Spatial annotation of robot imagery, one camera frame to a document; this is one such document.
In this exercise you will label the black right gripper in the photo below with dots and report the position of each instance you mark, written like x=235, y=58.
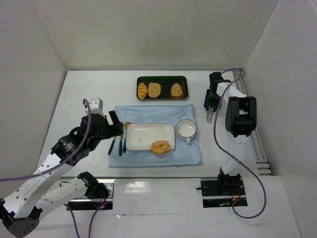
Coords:
x=209, y=104

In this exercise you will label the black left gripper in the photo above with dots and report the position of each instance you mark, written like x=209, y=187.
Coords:
x=114, y=124

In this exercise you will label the metal tongs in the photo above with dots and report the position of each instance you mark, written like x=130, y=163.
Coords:
x=209, y=114

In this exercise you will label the bagel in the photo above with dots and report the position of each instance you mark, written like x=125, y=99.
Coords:
x=160, y=147

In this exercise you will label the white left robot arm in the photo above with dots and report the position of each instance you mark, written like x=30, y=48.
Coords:
x=22, y=211

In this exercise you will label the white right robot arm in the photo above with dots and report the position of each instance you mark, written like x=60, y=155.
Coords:
x=240, y=122

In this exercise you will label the right bread slice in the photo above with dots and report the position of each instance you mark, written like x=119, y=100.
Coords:
x=176, y=91

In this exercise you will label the bread slice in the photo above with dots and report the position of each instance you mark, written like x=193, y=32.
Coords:
x=154, y=90
x=176, y=91

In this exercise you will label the dark green bread tray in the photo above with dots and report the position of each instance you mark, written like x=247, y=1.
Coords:
x=166, y=83

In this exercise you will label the left bread slice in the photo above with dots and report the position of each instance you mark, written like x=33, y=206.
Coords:
x=154, y=90

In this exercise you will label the white rectangular plate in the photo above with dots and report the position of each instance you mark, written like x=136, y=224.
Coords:
x=140, y=136

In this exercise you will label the croissant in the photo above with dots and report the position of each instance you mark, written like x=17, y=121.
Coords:
x=142, y=91

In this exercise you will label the light blue cloth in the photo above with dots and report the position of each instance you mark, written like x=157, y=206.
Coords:
x=182, y=155

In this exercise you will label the gold spoon teal handle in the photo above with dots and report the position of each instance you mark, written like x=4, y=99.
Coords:
x=122, y=137

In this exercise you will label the knife with teal handle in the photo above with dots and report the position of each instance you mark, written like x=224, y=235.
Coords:
x=112, y=145

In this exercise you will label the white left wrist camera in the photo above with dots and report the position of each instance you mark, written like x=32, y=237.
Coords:
x=96, y=106

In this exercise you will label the gold fork teal handle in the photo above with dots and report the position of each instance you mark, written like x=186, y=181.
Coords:
x=124, y=140

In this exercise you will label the white two-handled soup cup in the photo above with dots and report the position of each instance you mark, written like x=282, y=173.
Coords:
x=186, y=130

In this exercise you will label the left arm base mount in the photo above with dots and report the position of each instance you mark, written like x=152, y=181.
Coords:
x=103, y=196

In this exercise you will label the aluminium rail frame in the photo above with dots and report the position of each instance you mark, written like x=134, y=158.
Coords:
x=260, y=156

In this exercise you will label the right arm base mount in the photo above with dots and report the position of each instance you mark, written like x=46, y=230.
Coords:
x=222, y=192

